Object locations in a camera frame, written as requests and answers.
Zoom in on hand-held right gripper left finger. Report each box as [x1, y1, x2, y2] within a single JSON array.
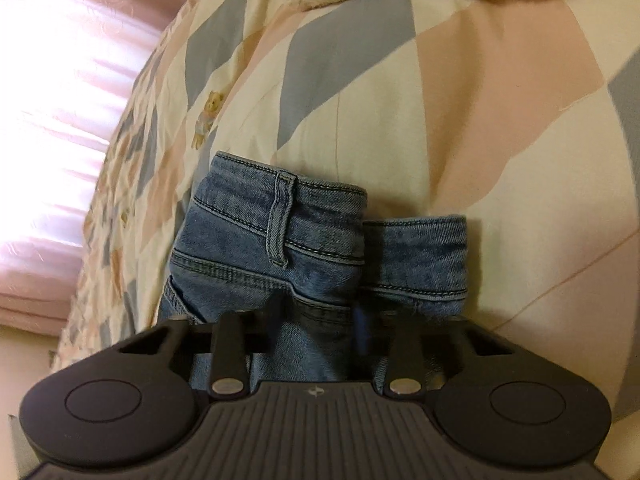
[[112, 294, 301, 402]]

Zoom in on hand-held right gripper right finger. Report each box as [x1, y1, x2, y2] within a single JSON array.
[[350, 305, 523, 401]]

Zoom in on blue jeans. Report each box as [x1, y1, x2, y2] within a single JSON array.
[[159, 151, 470, 396]]

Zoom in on checked bear print quilt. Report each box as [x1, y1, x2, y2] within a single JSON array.
[[50, 0, 640, 426]]

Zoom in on pink curtain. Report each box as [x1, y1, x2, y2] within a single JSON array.
[[0, 0, 213, 335]]

